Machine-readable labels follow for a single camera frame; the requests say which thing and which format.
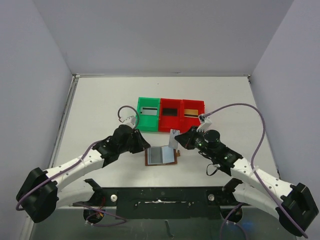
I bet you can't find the aluminium left rail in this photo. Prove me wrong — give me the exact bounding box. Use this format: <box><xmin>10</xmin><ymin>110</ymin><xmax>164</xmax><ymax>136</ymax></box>
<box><xmin>48</xmin><ymin>74</ymin><xmax>80</xmax><ymax>168</ymax></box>

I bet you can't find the red bin middle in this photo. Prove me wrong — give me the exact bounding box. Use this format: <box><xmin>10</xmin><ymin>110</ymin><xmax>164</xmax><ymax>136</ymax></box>
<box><xmin>158</xmin><ymin>98</ymin><xmax>182</xmax><ymax>133</ymax></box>

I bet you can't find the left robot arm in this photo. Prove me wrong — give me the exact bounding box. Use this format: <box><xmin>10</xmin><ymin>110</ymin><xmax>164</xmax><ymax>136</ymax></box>
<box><xmin>15</xmin><ymin>124</ymin><xmax>151</xmax><ymax>223</ymax></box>

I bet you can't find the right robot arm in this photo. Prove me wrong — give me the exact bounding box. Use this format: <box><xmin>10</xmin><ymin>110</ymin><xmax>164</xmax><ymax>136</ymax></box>
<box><xmin>175</xmin><ymin>126</ymin><xmax>319</xmax><ymax>237</ymax></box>

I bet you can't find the red bin right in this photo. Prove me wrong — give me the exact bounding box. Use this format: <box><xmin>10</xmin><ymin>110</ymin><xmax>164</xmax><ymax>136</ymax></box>
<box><xmin>181</xmin><ymin>99</ymin><xmax>205</xmax><ymax>133</ymax></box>

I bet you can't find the green bin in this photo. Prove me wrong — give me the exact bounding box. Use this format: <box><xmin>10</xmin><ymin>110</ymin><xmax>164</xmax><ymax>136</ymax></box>
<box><xmin>137</xmin><ymin>97</ymin><xmax>160</xmax><ymax>132</ymax></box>

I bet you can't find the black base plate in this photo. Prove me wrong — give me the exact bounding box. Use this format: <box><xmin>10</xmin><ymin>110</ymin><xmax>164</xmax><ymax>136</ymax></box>
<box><xmin>73</xmin><ymin>186</ymin><xmax>243</xmax><ymax>222</ymax></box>

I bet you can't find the brown leather card holder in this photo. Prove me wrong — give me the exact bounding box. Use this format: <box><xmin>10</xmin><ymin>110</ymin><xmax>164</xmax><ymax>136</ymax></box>
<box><xmin>145</xmin><ymin>145</ymin><xmax>180</xmax><ymax>167</ymax></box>

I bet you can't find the black card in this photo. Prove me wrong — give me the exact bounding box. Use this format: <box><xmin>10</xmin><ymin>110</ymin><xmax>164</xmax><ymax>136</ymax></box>
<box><xmin>162</xmin><ymin>108</ymin><xmax>178</xmax><ymax>117</ymax></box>

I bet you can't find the red bin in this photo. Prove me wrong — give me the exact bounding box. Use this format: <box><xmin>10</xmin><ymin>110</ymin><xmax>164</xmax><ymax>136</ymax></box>
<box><xmin>181</xmin><ymin>99</ymin><xmax>205</xmax><ymax>133</ymax></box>
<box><xmin>158</xmin><ymin>98</ymin><xmax>182</xmax><ymax>133</ymax></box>

